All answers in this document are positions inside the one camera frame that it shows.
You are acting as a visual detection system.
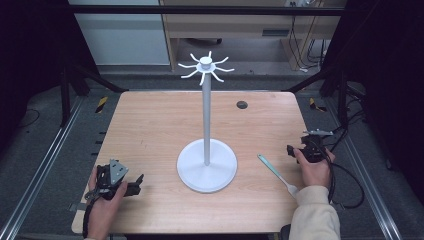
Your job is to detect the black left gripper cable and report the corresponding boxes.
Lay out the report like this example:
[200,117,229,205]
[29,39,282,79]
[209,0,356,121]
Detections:
[82,191,100,239]

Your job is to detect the black metal stand legs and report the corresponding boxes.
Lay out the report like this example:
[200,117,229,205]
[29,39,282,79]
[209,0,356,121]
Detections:
[284,65,350,129]
[59,62,130,128]

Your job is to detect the dark curtain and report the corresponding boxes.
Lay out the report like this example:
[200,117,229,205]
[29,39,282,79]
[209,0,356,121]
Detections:
[0,0,101,158]
[320,0,424,204]

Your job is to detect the hanging black cables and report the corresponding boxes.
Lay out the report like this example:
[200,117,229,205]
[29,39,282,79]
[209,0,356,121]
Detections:
[287,14,327,73]

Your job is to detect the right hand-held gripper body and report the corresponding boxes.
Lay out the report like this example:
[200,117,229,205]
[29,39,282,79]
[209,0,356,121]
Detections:
[300,128,335,164]

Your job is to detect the black floor cables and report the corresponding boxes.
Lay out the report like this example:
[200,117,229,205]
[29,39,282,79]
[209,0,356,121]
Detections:
[328,81,369,153]

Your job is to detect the black horizontal frame bar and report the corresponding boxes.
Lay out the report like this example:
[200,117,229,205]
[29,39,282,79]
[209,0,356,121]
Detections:
[66,4,346,17]

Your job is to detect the person's left hand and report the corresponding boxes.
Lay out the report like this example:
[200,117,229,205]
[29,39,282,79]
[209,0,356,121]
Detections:
[86,166,129,238]

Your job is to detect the wooden desk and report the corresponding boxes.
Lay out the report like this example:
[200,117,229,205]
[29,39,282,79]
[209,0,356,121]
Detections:
[159,0,348,72]

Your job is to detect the yellow black striped tape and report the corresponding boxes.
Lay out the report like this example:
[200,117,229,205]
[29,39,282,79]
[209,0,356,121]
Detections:
[95,96,109,114]
[308,97,328,113]

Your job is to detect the aluminium floor rail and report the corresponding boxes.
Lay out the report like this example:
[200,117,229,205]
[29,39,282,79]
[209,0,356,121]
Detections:
[0,95,85,240]
[323,97,405,240]

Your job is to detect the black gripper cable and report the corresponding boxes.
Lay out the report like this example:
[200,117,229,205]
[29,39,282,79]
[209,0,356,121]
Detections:
[319,134,366,210]
[82,191,100,239]

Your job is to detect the teal handled white fork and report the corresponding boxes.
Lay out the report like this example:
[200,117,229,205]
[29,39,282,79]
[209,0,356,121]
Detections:
[256,153,300,200]

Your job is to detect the white cabinet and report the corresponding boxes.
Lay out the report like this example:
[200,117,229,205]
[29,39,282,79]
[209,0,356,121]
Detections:
[67,0,171,66]

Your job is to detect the white hook stand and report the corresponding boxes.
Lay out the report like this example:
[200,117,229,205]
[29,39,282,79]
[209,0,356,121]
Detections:
[176,50,239,194]

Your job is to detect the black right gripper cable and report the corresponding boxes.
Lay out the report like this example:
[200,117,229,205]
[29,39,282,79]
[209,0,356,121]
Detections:
[319,134,366,210]

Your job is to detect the person's right hand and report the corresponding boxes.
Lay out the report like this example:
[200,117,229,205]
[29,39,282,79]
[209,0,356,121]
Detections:
[292,147,336,191]

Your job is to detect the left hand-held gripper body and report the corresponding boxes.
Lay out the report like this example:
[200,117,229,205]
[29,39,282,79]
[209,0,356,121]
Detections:
[84,158,130,202]

